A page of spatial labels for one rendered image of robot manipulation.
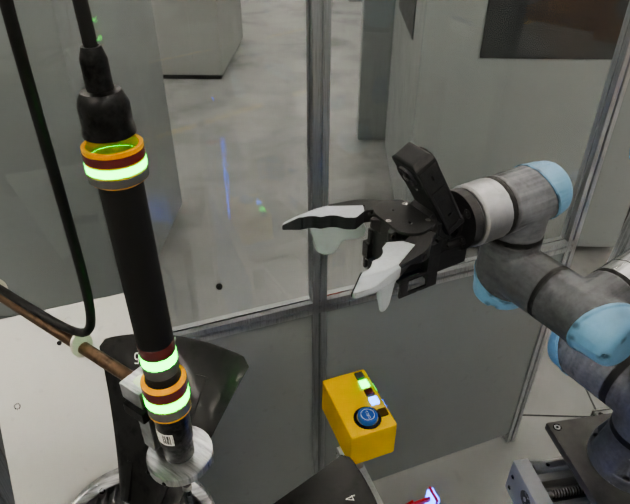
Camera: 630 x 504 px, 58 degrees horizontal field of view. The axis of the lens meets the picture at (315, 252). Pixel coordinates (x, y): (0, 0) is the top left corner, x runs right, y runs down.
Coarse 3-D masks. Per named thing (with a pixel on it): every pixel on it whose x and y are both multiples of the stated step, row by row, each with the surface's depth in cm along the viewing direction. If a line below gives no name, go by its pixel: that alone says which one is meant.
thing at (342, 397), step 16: (336, 384) 120; (352, 384) 120; (336, 400) 116; (352, 400) 116; (368, 400) 116; (336, 416) 115; (352, 416) 113; (384, 416) 113; (336, 432) 118; (352, 432) 110; (368, 432) 110; (384, 432) 111; (352, 448) 110; (368, 448) 112; (384, 448) 114
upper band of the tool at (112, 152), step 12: (84, 144) 40; (96, 144) 42; (108, 144) 42; (120, 144) 43; (132, 144) 43; (96, 156) 39; (108, 156) 39; (120, 156) 39; (144, 156) 41; (120, 168) 39; (108, 180) 40
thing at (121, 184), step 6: (144, 174) 41; (90, 180) 40; (96, 180) 40; (120, 180) 40; (126, 180) 40; (132, 180) 40; (138, 180) 41; (96, 186) 40; (102, 186) 40; (108, 186) 40; (114, 186) 40; (120, 186) 40; (126, 186) 40
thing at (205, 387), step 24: (120, 336) 80; (120, 360) 80; (192, 360) 76; (216, 360) 75; (240, 360) 75; (192, 384) 75; (216, 384) 75; (120, 408) 79; (192, 408) 74; (216, 408) 74; (120, 432) 79; (120, 456) 79; (144, 456) 76; (120, 480) 78; (144, 480) 75
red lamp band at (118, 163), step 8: (144, 152) 41; (88, 160) 39; (96, 160) 39; (104, 160) 39; (112, 160) 39; (120, 160) 39; (128, 160) 39; (136, 160) 40; (96, 168) 39; (104, 168) 39; (112, 168) 39
